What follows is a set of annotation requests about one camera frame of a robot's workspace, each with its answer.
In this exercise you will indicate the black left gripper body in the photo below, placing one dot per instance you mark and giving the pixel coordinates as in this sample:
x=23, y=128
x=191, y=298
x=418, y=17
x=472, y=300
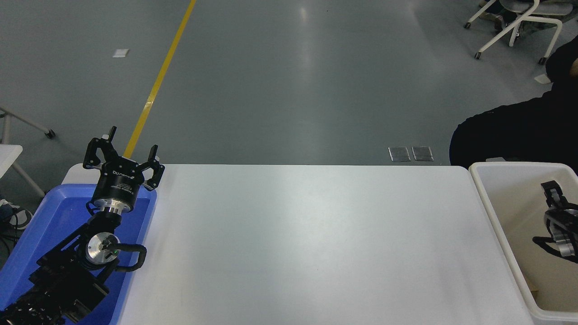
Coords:
x=117, y=183

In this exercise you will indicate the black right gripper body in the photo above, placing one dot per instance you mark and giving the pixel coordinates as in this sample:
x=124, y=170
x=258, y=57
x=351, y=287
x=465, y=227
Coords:
x=564, y=219

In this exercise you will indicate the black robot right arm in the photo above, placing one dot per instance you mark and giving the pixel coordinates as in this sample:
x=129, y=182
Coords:
x=564, y=243

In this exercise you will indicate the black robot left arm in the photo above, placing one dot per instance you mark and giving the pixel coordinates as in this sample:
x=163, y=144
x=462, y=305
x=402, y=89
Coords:
x=67, y=275

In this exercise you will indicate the large pale plastic bin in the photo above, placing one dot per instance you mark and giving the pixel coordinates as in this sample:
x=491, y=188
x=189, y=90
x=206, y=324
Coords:
x=510, y=212

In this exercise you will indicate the blue plastic tray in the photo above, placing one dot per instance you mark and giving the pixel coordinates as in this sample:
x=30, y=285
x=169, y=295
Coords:
x=54, y=216

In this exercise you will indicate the small white side table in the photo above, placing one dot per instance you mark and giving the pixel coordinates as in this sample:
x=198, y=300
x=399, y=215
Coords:
x=9, y=158

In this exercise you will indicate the metal floor plate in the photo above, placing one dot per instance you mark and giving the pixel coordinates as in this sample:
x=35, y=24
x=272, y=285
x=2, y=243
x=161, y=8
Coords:
x=422, y=153
x=399, y=154

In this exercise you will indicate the white wheeled chair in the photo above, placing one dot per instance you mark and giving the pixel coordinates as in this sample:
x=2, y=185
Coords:
x=548, y=6

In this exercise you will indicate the white frame with caster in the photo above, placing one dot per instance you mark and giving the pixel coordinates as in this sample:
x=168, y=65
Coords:
x=27, y=122

